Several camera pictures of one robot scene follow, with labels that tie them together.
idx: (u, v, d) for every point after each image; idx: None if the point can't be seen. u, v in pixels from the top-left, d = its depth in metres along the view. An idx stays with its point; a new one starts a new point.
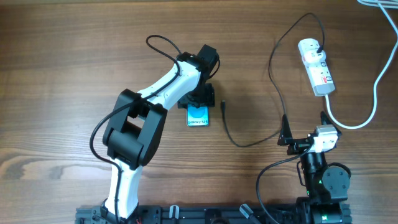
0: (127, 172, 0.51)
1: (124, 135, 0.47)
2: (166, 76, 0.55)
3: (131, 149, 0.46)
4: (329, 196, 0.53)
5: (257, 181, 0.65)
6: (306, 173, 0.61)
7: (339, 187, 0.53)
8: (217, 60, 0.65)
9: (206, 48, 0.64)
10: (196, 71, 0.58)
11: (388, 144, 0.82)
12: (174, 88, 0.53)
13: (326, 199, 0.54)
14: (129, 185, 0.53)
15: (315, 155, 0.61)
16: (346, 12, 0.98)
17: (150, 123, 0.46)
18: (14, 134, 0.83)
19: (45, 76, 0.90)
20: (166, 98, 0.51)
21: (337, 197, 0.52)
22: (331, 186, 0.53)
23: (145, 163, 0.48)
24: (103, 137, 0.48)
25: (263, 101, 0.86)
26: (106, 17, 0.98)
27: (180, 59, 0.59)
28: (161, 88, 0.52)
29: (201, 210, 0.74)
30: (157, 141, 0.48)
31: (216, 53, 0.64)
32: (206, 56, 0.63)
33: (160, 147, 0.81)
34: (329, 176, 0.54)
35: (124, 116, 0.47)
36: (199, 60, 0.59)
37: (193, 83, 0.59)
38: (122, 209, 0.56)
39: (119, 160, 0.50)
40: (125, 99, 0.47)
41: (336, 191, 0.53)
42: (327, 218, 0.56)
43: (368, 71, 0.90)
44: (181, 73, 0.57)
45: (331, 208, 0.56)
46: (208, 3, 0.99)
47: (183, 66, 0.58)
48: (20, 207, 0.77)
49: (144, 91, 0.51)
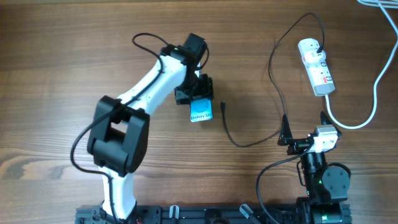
0: (117, 178, 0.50)
1: (107, 144, 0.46)
2: (148, 75, 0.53)
3: (117, 158, 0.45)
4: (329, 196, 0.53)
5: (257, 181, 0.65)
6: (306, 173, 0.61)
7: (340, 187, 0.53)
8: (205, 47, 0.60)
9: (191, 37, 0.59)
10: (181, 67, 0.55)
11: (388, 144, 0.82)
12: (157, 88, 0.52)
13: (326, 199, 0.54)
14: (122, 190, 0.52)
15: (315, 155, 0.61)
16: (346, 12, 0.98)
17: (132, 130, 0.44)
18: (14, 134, 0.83)
19: (45, 76, 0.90)
20: (148, 101, 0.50)
21: (337, 197, 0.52)
22: (330, 186, 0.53)
23: (133, 170, 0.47)
24: (87, 147, 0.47)
25: (263, 101, 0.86)
26: (106, 17, 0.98)
27: (163, 53, 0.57)
28: (142, 91, 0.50)
29: (201, 210, 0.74)
30: (143, 147, 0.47)
31: (203, 42, 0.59)
32: (191, 46, 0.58)
33: (160, 147, 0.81)
34: (329, 176, 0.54)
35: (104, 124, 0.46)
36: (183, 53, 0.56)
37: (179, 78, 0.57)
38: (119, 211, 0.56)
39: (107, 168, 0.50)
40: (104, 107, 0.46)
41: (336, 191, 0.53)
42: (327, 218, 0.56)
43: (368, 71, 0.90)
44: (165, 70, 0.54)
45: (331, 208, 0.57)
46: (208, 3, 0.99)
47: (166, 61, 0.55)
48: (20, 207, 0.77)
49: (125, 96, 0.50)
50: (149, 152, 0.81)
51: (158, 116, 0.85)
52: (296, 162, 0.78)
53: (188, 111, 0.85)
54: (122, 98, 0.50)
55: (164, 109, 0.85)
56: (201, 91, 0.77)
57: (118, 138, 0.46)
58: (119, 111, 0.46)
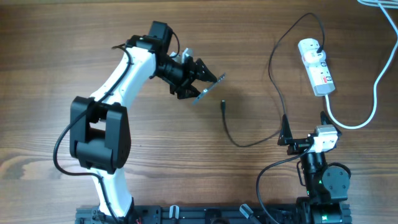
0: (106, 177, 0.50)
1: (91, 144, 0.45)
2: (117, 69, 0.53)
3: (102, 157, 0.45)
4: (329, 196, 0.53)
5: (257, 181, 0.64)
6: (306, 173, 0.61)
7: (340, 186, 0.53)
8: (170, 34, 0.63)
9: (155, 25, 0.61)
10: (149, 56, 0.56)
11: (388, 144, 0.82)
12: (129, 79, 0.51)
13: (326, 199, 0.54)
14: (115, 187, 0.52)
15: (315, 155, 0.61)
16: (346, 12, 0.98)
17: (112, 126, 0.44)
18: (14, 134, 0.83)
19: (45, 76, 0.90)
20: (122, 94, 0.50)
21: (337, 197, 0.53)
22: (331, 186, 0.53)
23: (120, 165, 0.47)
24: (70, 152, 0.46)
25: (263, 101, 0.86)
26: (106, 17, 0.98)
27: (129, 45, 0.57)
28: (114, 85, 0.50)
29: (201, 210, 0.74)
30: (126, 140, 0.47)
31: (166, 27, 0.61)
32: (157, 34, 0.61)
33: (160, 147, 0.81)
34: (329, 176, 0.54)
35: (82, 125, 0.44)
36: (150, 42, 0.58)
37: (149, 67, 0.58)
38: (116, 210, 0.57)
39: (96, 168, 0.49)
40: (78, 108, 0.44)
41: (336, 191, 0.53)
42: (327, 218, 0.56)
43: (368, 71, 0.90)
44: (133, 61, 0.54)
45: (331, 208, 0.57)
46: (208, 3, 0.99)
47: (133, 53, 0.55)
48: (20, 207, 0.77)
49: (97, 93, 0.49)
50: (149, 152, 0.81)
51: (158, 116, 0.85)
52: (296, 162, 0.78)
53: (188, 111, 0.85)
54: (94, 96, 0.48)
55: (164, 109, 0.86)
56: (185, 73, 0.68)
57: (100, 137, 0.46)
58: (94, 109, 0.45)
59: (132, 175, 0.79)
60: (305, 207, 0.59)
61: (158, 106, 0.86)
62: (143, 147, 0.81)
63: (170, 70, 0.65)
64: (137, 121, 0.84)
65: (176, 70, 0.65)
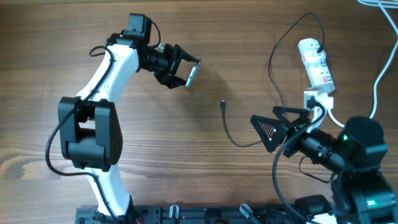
0: (102, 175, 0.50)
1: (82, 144, 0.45)
2: (100, 67, 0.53)
3: (95, 155, 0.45)
4: (363, 149, 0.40)
5: (278, 190, 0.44)
6: (316, 159, 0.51)
7: (373, 134, 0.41)
8: (148, 25, 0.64)
9: (132, 17, 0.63)
10: (131, 51, 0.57)
11: (388, 144, 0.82)
12: (113, 76, 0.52)
13: (362, 158, 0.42)
14: (112, 186, 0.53)
15: (315, 138, 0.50)
16: (347, 12, 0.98)
17: (101, 122, 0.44)
18: (14, 134, 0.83)
19: (45, 76, 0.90)
20: (109, 90, 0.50)
21: (375, 149, 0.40)
22: (360, 135, 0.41)
23: (114, 162, 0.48)
24: (62, 154, 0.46)
25: (263, 101, 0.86)
26: (106, 17, 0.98)
27: (109, 43, 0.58)
28: (99, 82, 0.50)
29: (201, 210, 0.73)
30: (117, 135, 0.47)
31: (144, 18, 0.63)
32: (135, 27, 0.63)
33: (160, 147, 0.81)
34: (358, 125, 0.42)
35: (71, 125, 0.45)
36: (130, 38, 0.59)
37: (132, 62, 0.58)
38: (115, 208, 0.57)
39: (89, 168, 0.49)
40: (64, 107, 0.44)
41: (372, 142, 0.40)
42: (374, 201, 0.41)
43: (368, 71, 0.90)
44: (115, 58, 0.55)
45: (375, 186, 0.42)
46: (208, 3, 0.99)
47: (114, 50, 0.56)
48: (20, 207, 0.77)
49: (83, 92, 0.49)
50: (148, 152, 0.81)
51: (158, 116, 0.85)
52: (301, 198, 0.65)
53: (188, 111, 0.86)
54: (81, 95, 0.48)
55: (165, 108, 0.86)
56: (168, 57, 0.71)
57: (91, 135, 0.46)
58: (81, 107, 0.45)
59: (131, 175, 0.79)
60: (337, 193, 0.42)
61: (158, 106, 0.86)
62: (143, 147, 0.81)
63: (155, 60, 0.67)
64: (137, 121, 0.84)
65: (161, 60, 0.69)
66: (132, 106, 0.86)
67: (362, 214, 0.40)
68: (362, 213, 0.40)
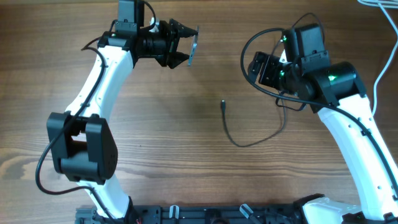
0: (97, 186, 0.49)
1: (75, 160, 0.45)
2: (91, 75, 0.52)
3: (88, 170, 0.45)
4: (301, 33, 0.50)
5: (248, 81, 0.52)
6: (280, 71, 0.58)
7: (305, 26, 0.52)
8: (140, 10, 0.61)
9: (122, 4, 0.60)
10: (124, 53, 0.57)
11: (388, 144, 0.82)
12: (105, 84, 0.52)
13: (304, 45, 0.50)
14: (109, 195, 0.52)
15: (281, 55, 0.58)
16: (346, 13, 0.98)
17: (93, 138, 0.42)
18: (13, 134, 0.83)
19: (45, 76, 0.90)
20: (99, 102, 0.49)
21: (306, 32, 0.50)
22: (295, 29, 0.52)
23: (109, 175, 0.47)
24: (55, 167, 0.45)
25: (263, 101, 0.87)
26: (107, 17, 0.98)
27: (102, 45, 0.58)
28: (90, 94, 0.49)
29: (201, 210, 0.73)
30: (109, 149, 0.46)
31: (134, 4, 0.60)
32: (126, 17, 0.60)
33: (158, 147, 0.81)
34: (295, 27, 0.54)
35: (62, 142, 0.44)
36: (123, 37, 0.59)
37: (126, 66, 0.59)
38: (114, 212, 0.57)
39: (85, 180, 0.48)
40: (53, 126, 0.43)
41: (309, 33, 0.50)
42: (335, 78, 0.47)
43: (368, 71, 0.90)
44: (107, 63, 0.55)
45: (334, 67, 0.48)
46: (208, 4, 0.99)
47: (106, 55, 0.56)
48: (20, 207, 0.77)
49: (73, 106, 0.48)
50: (148, 152, 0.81)
51: (158, 116, 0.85)
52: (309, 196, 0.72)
53: (188, 111, 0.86)
54: (71, 110, 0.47)
55: (164, 108, 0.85)
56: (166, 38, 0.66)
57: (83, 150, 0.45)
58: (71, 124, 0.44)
59: (131, 175, 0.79)
60: (303, 82, 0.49)
61: (158, 106, 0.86)
62: (143, 147, 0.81)
63: (152, 44, 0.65)
64: (137, 121, 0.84)
65: (157, 42, 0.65)
66: (132, 106, 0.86)
67: (326, 89, 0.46)
68: (324, 88, 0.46)
